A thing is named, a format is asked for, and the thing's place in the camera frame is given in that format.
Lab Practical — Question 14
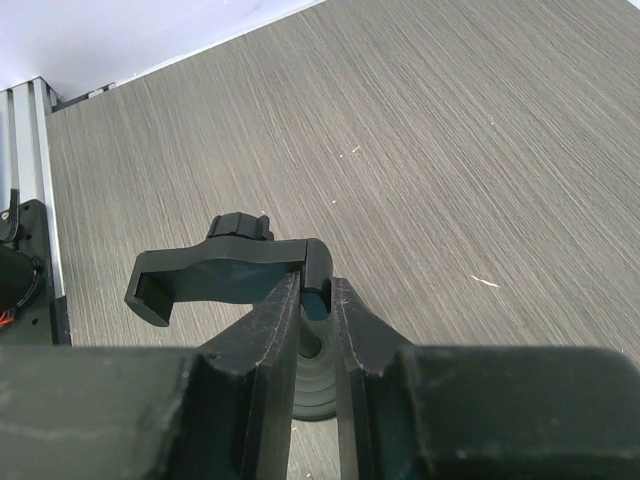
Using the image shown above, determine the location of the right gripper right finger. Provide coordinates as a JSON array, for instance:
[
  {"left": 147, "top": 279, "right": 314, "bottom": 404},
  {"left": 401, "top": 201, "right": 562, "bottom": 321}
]
[{"left": 332, "top": 278, "right": 639, "bottom": 479}]

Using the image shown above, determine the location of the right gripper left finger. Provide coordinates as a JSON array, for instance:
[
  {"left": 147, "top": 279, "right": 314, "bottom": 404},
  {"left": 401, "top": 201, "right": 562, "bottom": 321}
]
[{"left": 1, "top": 274, "right": 300, "bottom": 479}]

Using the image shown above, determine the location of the black phone stand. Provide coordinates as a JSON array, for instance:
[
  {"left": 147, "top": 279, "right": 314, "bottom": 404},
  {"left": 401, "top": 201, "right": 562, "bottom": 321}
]
[{"left": 125, "top": 212, "right": 336, "bottom": 422}]

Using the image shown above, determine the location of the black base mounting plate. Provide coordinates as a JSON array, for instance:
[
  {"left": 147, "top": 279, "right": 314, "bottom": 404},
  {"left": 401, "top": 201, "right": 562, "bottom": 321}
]
[{"left": 1, "top": 188, "right": 72, "bottom": 346}]

